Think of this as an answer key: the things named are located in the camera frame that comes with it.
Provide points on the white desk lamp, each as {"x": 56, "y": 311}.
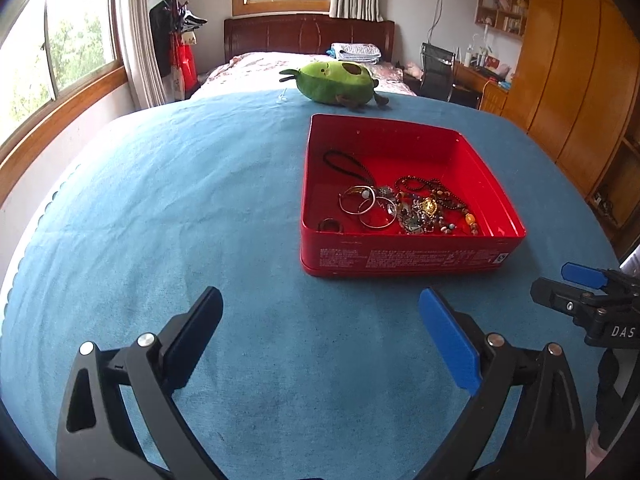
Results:
{"x": 485, "y": 37}

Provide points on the gold pendant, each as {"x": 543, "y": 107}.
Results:
{"x": 430, "y": 207}

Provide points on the silver wristwatch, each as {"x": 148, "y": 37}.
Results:
{"x": 411, "y": 225}

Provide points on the wooden open shelf unit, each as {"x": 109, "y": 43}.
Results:
{"x": 617, "y": 190}

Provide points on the black office chair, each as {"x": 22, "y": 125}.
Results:
{"x": 437, "y": 72}

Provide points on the wooden desk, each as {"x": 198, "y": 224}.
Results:
{"x": 492, "y": 95}

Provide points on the person's right hand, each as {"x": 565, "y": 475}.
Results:
{"x": 617, "y": 400}

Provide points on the red tin box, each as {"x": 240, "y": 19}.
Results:
{"x": 400, "y": 260}

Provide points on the wooden bed headboard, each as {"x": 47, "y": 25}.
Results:
{"x": 280, "y": 35}

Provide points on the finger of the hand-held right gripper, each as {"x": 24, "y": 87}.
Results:
{"x": 582, "y": 275}
{"x": 560, "y": 297}

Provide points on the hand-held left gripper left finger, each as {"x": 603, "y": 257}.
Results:
{"x": 195, "y": 345}

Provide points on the wooden coat rack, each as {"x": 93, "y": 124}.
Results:
{"x": 172, "y": 15}

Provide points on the wooden wall bookshelf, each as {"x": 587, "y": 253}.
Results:
{"x": 502, "y": 12}

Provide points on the silver bangle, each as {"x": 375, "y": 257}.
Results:
{"x": 361, "y": 219}
{"x": 341, "y": 202}

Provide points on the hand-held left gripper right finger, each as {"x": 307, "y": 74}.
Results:
{"x": 450, "y": 340}

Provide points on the folded grey towel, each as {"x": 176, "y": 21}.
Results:
{"x": 355, "y": 52}

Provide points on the green avocado plush toy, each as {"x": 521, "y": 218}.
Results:
{"x": 330, "y": 82}

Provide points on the wooden wardrobe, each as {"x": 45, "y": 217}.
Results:
{"x": 565, "y": 60}

